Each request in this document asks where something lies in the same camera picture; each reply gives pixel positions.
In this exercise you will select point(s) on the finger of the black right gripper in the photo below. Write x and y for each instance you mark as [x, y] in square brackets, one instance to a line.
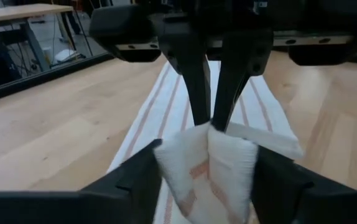
[228, 93]
[197, 93]

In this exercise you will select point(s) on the white towel with red stripes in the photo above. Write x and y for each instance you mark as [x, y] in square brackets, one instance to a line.
[231, 161]

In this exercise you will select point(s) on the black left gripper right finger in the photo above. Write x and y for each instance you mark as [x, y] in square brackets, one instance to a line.
[321, 208]

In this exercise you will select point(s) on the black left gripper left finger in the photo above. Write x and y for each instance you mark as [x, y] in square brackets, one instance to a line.
[72, 208]

